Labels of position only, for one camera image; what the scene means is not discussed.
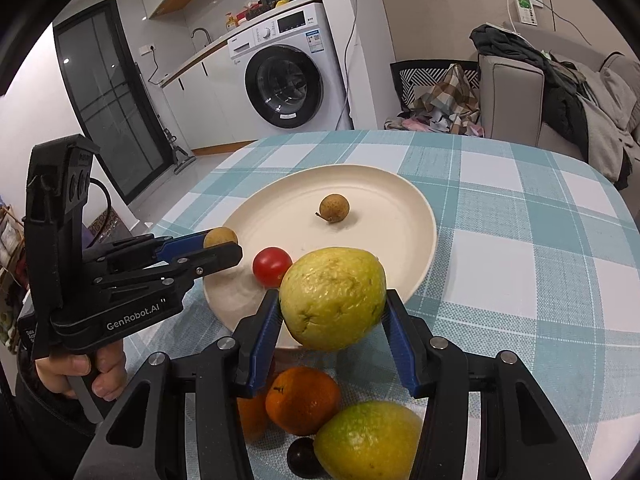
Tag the white washing machine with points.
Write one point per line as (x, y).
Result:
(295, 80)

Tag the pile of clothes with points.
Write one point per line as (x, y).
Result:
(420, 124)

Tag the grey sofa cushion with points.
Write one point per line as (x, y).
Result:
(622, 90)

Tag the cluttered storage shelf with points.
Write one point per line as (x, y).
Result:
(12, 270)

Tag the yellow soap bottle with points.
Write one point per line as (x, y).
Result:
(231, 21)

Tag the black white patterned basket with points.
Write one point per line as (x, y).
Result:
(407, 80)

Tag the person's left hand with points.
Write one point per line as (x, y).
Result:
(110, 370)

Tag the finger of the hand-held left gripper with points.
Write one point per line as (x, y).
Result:
(215, 259)
(180, 246)

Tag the grey blanket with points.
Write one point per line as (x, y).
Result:
(605, 135)

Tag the orange mandarin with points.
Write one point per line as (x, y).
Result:
(305, 400)
(252, 417)

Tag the grey sofa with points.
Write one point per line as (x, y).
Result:
(510, 100)

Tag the dark purple plum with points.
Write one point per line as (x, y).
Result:
(302, 457)

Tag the metal kitchen faucet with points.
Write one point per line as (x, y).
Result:
(200, 35)

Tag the teal checkered tablecloth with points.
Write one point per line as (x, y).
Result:
(500, 260)

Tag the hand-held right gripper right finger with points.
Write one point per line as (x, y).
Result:
(402, 350)

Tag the black framed glass door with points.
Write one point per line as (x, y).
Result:
(110, 100)

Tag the brown longan with stem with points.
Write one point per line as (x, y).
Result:
(334, 207)

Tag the white kitchen counter cabinet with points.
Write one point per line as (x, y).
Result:
(210, 95)

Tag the cream round plate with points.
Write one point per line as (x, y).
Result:
(380, 220)

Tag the red tomato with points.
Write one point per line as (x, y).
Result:
(270, 266)

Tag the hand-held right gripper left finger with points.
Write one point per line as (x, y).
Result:
(262, 345)

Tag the stick vacuum cleaner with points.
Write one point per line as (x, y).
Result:
(180, 157)

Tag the yellow green guava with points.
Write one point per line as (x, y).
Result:
(370, 442)

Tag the dark clothes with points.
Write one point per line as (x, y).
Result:
(555, 95)

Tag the plaid cloth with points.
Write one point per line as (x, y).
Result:
(450, 95)

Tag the red box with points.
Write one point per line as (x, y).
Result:
(250, 12)

